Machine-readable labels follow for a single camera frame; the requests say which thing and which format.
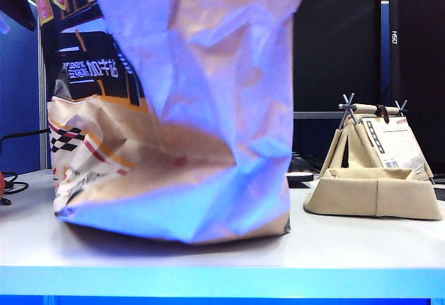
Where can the red object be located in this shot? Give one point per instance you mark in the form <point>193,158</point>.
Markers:
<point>2,183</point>

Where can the brown printed paper bag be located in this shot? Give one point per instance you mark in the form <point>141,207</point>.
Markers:
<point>208,110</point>

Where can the blue partition panel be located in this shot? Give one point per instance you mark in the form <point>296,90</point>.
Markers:
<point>17,93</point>
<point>384,58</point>

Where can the large black monitor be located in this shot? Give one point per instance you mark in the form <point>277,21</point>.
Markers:
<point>333,41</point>

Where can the black keyboard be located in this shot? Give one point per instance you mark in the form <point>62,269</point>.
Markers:
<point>299,176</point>

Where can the beige fabric tent-shaped holder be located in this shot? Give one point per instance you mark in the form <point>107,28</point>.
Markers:
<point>347,197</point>

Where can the white printed paper card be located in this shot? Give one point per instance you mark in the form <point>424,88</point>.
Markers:
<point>396,141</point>

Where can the black monitor with HSO logo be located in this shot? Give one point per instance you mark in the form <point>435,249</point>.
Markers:
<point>417,93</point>

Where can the grey partition post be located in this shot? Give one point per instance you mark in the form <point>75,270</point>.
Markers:
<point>42,138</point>

